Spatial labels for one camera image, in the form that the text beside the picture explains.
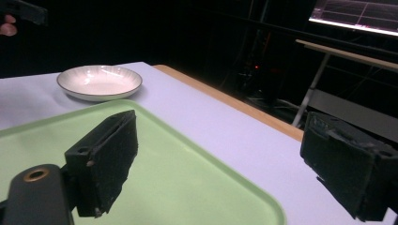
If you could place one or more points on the light green plastic tray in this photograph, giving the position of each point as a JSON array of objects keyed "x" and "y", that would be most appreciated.
[{"x": 175, "y": 175}]

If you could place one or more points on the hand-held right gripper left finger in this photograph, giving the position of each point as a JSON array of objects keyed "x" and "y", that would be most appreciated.
[{"x": 106, "y": 162}]

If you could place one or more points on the white-legged side table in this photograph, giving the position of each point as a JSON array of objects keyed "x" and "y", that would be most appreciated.
[{"x": 341, "y": 81}]

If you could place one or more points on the lit monitor screen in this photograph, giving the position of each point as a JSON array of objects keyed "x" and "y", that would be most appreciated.
[{"x": 356, "y": 15}]

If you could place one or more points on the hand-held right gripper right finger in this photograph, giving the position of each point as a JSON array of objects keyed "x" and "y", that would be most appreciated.
[{"x": 344, "y": 168}]

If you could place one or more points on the white fluted ceramic plate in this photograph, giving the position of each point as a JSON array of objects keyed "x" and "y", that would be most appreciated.
[{"x": 99, "y": 82}]

